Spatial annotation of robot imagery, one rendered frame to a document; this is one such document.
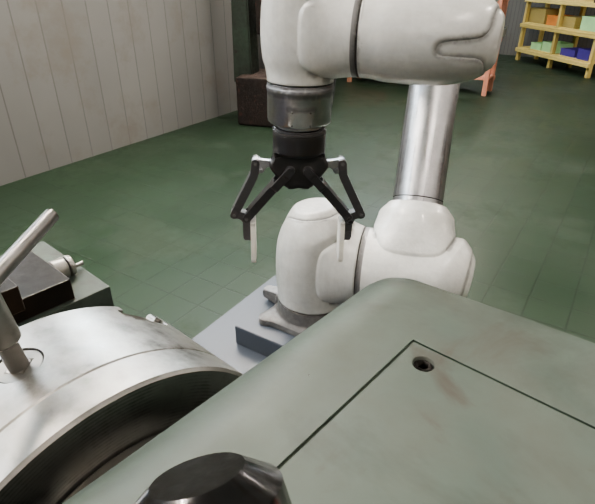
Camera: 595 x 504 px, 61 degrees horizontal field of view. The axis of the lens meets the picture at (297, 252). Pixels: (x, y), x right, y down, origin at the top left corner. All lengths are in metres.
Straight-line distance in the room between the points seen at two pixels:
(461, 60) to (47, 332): 0.50
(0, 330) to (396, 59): 0.48
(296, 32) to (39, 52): 4.15
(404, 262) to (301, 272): 0.20
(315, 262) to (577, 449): 0.72
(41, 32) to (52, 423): 4.46
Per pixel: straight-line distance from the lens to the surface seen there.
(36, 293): 1.03
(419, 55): 0.62
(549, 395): 0.35
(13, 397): 0.39
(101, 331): 0.43
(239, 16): 5.73
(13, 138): 4.64
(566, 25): 10.30
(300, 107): 0.67
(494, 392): 0.34
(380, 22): 0.63
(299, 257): 0.98
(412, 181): 1.01
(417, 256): 0.96
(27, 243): 0.41
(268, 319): 1.11
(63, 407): 0.37
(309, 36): 0.64
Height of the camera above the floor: 1.48
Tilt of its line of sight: 29 degrees down
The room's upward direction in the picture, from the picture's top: straight up
